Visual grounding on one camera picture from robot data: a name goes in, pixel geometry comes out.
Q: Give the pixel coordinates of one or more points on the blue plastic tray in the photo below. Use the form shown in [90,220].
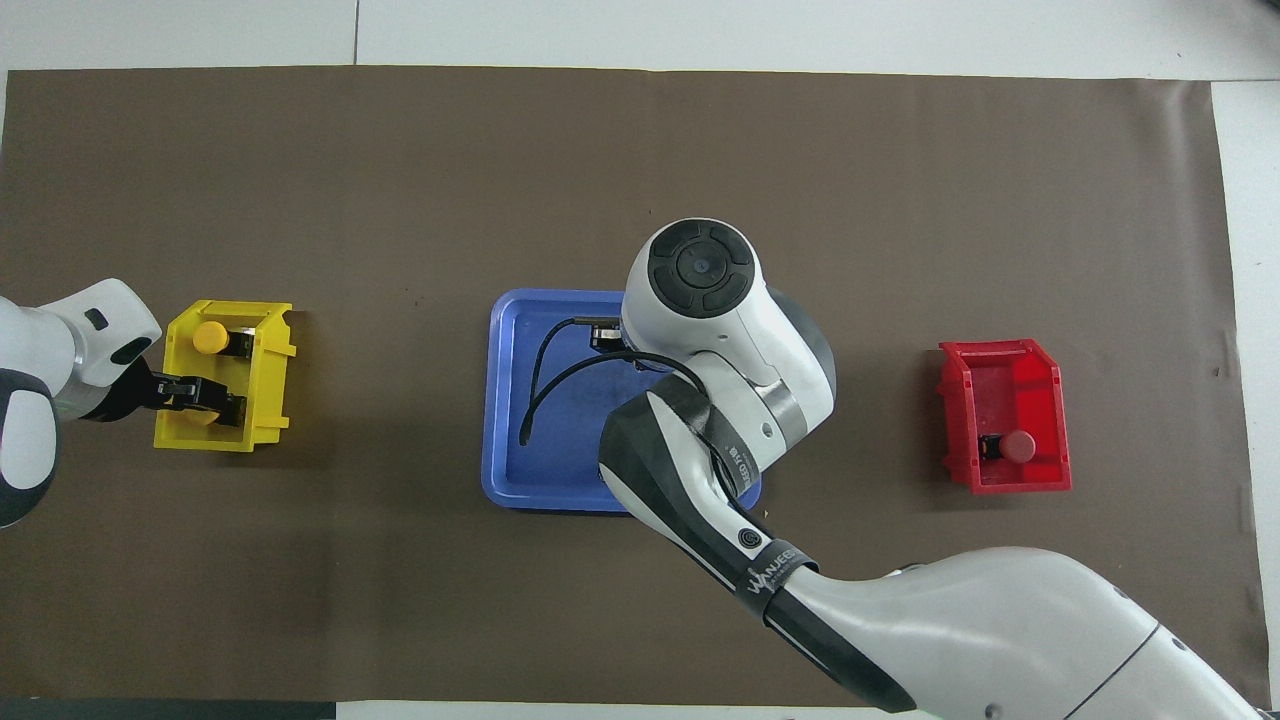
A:
[510,380]

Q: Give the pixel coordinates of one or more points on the yellow plastic bin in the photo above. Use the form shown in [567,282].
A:
[270,420]

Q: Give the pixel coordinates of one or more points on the yellow push button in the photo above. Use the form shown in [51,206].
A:
[200,418]
[210,337]

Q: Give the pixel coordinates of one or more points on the red push button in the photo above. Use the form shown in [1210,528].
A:
[1019,446]

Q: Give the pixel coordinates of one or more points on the brown table mat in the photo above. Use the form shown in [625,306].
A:
[640,150]

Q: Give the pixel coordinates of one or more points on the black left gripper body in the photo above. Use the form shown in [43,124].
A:
[130,392]

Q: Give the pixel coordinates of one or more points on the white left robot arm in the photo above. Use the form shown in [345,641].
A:
[30,440]

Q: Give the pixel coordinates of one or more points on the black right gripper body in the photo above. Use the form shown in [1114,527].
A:
[607,335]

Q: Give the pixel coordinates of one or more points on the red plastic bin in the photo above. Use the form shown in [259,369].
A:
[1045,400]

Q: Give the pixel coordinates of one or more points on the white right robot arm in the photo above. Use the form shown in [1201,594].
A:
[1000,620]

